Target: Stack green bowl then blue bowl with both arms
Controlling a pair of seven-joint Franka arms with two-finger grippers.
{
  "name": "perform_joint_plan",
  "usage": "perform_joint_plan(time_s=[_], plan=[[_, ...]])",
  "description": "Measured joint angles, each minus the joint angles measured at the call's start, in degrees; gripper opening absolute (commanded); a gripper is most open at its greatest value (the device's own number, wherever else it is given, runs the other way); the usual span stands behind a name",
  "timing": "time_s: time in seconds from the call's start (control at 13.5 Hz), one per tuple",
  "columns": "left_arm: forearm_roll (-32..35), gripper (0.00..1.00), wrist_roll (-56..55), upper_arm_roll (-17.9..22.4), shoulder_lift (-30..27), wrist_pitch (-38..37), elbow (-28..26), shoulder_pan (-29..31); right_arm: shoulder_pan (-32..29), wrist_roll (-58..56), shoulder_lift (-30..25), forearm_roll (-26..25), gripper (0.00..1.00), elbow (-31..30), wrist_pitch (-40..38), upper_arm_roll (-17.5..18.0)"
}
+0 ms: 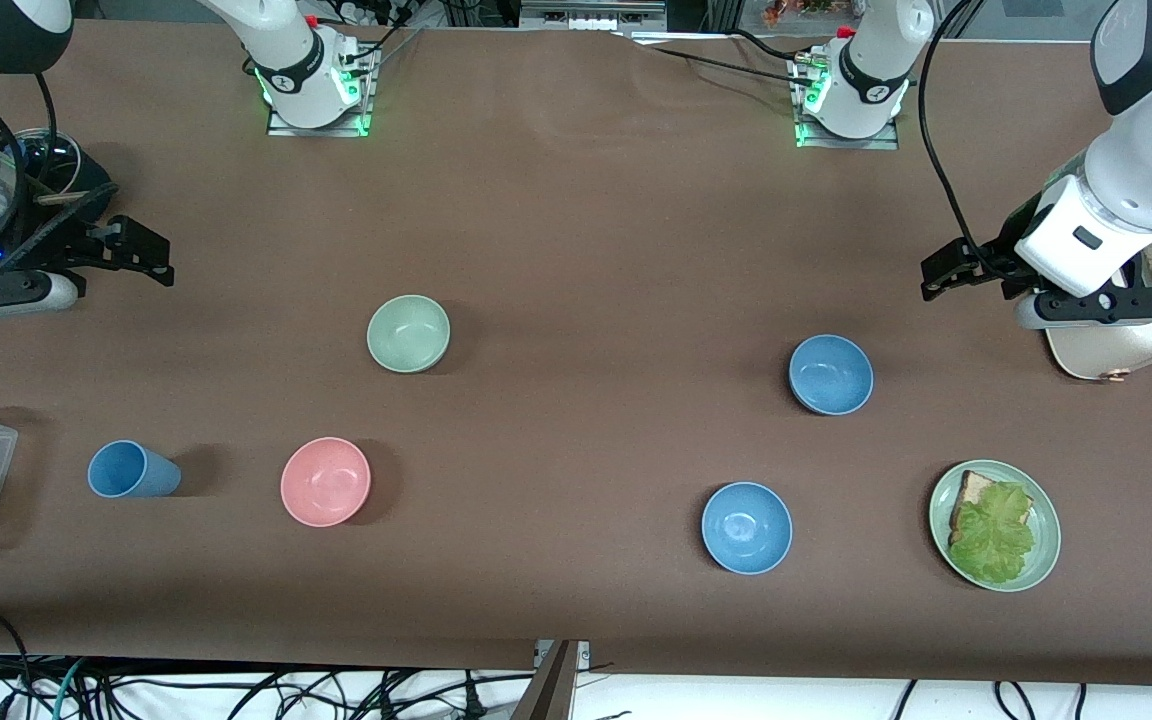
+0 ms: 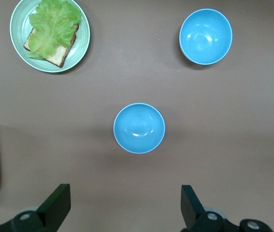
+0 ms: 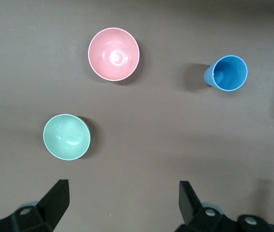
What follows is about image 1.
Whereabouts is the blue bowl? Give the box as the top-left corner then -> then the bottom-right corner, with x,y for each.
701,481 -> 794,576
788,334 -> 875,416

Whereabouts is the green bowl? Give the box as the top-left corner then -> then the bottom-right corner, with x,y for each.
366,294 -> 452,375

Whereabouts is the pink bowl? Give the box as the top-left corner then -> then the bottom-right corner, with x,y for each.
280,437 -> 373,528

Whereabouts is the cream toaster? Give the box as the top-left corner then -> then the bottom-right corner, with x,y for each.
1044,225 -> 1152,382

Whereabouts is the blue ribbed cup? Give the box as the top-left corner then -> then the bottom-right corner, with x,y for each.
87,440 -> 182,499

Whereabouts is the light bread slice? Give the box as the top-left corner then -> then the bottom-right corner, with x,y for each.
949,470 -> 1035,533

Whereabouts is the green plate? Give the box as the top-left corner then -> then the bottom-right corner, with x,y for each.
929,459 -> 1062,593

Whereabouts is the green lettuce leaf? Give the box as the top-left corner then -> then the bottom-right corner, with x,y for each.
948,482 -> 1036,586

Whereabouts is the dark brown beam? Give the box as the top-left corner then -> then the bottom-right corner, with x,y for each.
511,642 -> 579,720

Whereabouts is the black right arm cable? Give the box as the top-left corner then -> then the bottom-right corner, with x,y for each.
0,70 -> 123,283

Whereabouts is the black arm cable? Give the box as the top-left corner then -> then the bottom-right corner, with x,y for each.
0,70 -> 123,283
918,0 -> 1012,276

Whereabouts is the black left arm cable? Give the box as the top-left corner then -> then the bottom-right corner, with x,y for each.
918,0 -> 1012,276

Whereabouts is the black table cable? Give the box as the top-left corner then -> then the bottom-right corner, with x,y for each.
341,0 -> 429,73
649,47 -> 809,84
731,28 -> 805,64

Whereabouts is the teal floor cable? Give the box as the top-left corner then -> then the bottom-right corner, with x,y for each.
52,657 -> 89,720

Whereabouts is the aluminium frame rail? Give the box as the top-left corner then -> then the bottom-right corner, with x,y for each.
519,0 -> 669,32

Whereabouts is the grey metal bracket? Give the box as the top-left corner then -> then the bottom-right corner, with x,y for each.
534,640 -> 592,669

